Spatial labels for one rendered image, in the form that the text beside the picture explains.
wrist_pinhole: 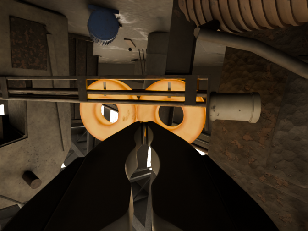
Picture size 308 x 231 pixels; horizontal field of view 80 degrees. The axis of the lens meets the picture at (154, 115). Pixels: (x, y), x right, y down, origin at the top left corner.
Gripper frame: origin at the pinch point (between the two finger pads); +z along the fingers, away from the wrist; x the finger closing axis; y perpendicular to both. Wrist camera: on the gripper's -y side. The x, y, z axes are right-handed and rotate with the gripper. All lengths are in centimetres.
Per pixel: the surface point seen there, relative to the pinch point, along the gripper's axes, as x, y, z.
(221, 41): 11.9, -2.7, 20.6
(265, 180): 30.3, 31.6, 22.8
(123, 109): -5.8, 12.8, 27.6
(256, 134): 28.8, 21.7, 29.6
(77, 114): -155, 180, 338
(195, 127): 9.8, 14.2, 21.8
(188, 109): 8.4, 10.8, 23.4
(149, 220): -5, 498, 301
